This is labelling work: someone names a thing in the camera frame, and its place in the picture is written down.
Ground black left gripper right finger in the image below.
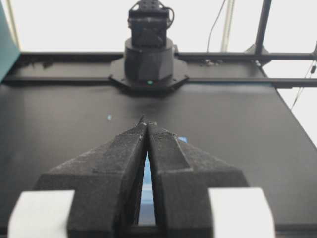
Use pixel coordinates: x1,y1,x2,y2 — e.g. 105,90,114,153
148,122,275,238

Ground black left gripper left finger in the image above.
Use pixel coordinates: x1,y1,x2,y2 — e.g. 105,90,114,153
8,121,147,238

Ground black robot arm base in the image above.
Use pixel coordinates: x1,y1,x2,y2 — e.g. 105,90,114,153
109,0,188,91

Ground blue towel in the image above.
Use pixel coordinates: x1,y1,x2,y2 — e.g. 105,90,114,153
138,154,155,226

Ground teal panel at left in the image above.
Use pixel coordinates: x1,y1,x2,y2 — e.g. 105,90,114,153
0,3,20,82

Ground black aluminium frame rail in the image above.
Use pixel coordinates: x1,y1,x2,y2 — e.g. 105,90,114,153
3,52,317,88

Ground thin black hanging cable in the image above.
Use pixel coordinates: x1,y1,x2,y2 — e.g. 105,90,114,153
207,0,227,53

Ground black cable at right edge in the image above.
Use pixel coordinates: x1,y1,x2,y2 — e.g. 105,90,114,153
290,39,317,111

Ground black vertical frame post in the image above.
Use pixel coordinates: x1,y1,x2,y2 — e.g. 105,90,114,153
245,0,271,56

